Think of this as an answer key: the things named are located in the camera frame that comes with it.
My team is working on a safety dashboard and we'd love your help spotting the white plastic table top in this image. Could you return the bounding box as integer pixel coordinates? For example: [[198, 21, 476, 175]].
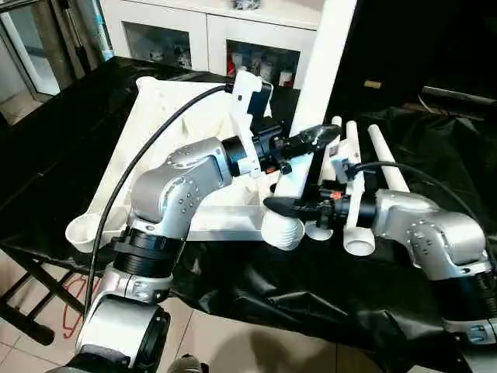
[[64, 75, 288, 253]]

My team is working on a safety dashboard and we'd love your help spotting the white plastic table leg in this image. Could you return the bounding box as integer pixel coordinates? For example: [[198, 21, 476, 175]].
[[260, 0, 360, 251], [342, 120, 377, 257], [367, 124, 412, 195], [304, 115, 344, 242]]

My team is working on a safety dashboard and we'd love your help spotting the black plastic mat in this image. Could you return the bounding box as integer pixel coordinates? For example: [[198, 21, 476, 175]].
[[0, 56, 497, 366]]

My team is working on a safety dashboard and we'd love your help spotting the white glass-door cabinet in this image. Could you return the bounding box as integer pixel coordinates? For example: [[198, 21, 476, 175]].
[[99, 0, 331, 90]]

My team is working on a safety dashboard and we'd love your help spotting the blue patterned object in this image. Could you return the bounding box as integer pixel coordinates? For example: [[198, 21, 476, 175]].
[[88, 0, 116, 61]]

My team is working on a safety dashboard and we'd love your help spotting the black metal stand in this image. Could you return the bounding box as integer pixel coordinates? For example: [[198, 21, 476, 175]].
[[0, 247, 61, 347]]

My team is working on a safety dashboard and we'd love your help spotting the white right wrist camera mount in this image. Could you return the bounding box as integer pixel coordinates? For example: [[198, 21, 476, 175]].
[[326, 149, 354, 191]]

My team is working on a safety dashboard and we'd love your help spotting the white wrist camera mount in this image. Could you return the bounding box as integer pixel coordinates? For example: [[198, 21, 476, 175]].
[[326, 149, 354, 191], [228, 68, 274, 178]]

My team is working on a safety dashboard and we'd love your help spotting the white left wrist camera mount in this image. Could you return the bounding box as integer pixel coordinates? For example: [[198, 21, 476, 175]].
[[228, 68, 274, 178]]

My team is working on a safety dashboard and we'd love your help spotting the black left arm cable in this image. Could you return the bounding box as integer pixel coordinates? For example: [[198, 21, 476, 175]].
[[82, 83, 235, 312]]

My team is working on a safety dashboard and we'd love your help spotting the red wire hanger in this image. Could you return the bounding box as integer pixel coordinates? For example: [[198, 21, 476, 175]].
[[61, 272, 100, 340]]

